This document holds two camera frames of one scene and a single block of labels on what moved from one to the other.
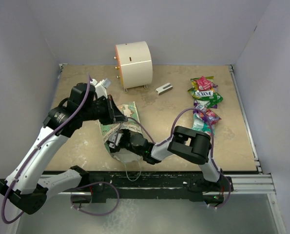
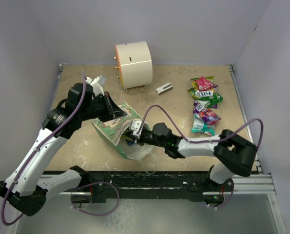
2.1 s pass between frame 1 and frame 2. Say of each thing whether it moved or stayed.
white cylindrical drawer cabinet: stayed
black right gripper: moved
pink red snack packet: stayed
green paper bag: moved
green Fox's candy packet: moved
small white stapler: stayed
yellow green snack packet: moved
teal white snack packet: stayed
